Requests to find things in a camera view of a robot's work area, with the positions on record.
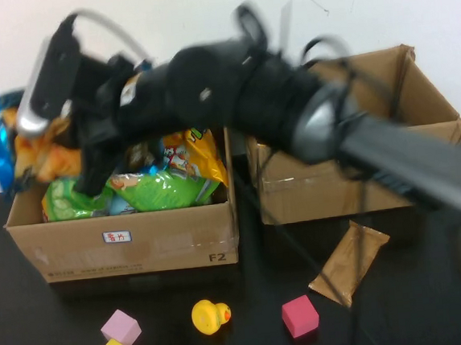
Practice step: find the pink foam cube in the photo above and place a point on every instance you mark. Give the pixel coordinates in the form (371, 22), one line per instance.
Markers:
(121, 327)

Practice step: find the orange yellow snack bag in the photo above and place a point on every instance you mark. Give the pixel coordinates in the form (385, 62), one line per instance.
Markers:
(200, 151)

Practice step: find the magenta foam cube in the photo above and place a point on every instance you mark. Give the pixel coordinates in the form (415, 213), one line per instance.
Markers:
(299, 316)

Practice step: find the white label with red writing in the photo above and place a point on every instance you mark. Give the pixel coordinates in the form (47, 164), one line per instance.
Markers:
(116, 237)

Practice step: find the light blue snack packet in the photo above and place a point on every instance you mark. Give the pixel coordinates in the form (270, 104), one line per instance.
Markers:
(120, 206)

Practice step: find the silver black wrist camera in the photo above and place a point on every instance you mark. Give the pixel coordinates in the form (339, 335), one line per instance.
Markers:
(52, 75)

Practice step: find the taped plain cardboard box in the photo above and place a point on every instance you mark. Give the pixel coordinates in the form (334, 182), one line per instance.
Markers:
(422, 99)

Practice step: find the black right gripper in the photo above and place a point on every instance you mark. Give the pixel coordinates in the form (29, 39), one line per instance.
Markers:
(107, 98)

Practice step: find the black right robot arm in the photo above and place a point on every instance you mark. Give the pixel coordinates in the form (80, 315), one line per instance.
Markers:
(272, 96)

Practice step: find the brown biscuit packet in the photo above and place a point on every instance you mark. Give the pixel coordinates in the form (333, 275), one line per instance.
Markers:
(349, 265)

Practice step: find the cardboard box with F2 print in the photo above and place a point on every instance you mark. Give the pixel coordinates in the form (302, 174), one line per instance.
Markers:
(172, 242)

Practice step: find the yellow rubber duck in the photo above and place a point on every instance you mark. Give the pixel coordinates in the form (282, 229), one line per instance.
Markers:
(207, 316)

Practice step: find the green cucumber chip bag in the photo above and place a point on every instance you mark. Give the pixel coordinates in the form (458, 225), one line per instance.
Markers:
(61, 203)

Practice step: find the green Lay's chip bag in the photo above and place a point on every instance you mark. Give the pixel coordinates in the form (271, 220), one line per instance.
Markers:
(159, 191)

